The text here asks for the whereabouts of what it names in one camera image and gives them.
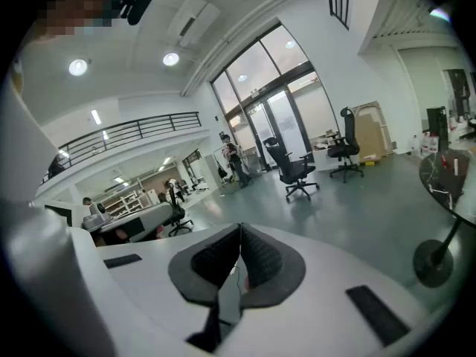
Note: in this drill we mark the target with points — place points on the black balcony railing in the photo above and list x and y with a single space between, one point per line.
122 134

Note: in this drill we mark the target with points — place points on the leaning wooden frame panel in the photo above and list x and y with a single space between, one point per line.
372 132

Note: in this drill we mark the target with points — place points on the black pen holder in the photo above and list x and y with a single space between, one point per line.
451 180

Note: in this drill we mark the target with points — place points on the black head-worn camera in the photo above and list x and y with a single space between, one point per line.
139 4

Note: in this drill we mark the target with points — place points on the white curved desk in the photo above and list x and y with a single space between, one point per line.
148 218

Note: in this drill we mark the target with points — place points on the black office chair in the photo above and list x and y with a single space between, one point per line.
347 145
177 212
294 169

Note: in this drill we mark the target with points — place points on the white storage shelving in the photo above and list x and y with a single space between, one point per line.
124 201

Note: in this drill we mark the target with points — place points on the round ceiling light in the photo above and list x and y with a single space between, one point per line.
77 67
170 58

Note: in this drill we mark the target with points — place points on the glass entrance door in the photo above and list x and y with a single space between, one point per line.
271 106

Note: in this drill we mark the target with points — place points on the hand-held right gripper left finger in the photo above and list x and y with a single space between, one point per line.
208 273

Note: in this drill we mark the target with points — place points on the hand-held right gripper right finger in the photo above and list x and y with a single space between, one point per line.
271 270

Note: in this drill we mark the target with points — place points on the white ceiling air conditioner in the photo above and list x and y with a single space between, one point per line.
195 19

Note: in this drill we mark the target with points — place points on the black tower cabinet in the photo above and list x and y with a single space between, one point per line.
437 128

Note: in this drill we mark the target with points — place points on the person's white shirt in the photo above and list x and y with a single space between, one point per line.
22 143

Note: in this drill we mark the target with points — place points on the group of clear water bottles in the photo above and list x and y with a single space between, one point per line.
424 145

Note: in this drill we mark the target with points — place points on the white pen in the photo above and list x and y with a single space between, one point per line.
456 166

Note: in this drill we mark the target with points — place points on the white low counter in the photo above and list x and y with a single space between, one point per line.
323 158

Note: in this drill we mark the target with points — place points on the round black marble table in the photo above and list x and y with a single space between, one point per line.
431 262

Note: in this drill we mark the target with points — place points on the red pen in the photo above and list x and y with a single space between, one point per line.
443 161

